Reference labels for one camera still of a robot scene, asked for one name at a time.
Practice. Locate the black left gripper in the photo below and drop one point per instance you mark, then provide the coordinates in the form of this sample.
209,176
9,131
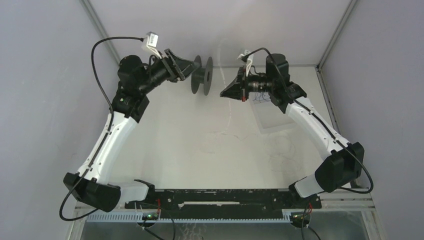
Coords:
181,69

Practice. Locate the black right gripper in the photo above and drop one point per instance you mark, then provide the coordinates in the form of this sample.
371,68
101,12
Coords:
239,88

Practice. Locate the dark grey perforated spool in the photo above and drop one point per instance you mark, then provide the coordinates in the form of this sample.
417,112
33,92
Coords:
202,76

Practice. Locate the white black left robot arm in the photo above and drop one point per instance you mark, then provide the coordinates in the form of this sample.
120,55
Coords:
91,184

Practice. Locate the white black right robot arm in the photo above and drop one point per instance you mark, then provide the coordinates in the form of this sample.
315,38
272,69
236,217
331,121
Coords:
342,161

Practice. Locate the clear plastic two-compartment tray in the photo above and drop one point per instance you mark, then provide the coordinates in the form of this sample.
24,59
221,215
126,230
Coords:
269,118

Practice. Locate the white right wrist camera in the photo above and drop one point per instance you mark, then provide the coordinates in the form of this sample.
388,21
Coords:
246,57

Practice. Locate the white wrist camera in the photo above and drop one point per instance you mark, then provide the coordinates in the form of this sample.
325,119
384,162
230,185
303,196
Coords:
150,44
246,57

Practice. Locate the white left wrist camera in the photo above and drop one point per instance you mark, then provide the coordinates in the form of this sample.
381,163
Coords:
150,44

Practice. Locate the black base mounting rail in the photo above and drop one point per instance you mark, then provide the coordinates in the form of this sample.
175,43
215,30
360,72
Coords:
221,203

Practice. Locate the white slotted cable duct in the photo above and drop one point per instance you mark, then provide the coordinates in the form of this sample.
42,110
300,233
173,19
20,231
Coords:
140,217

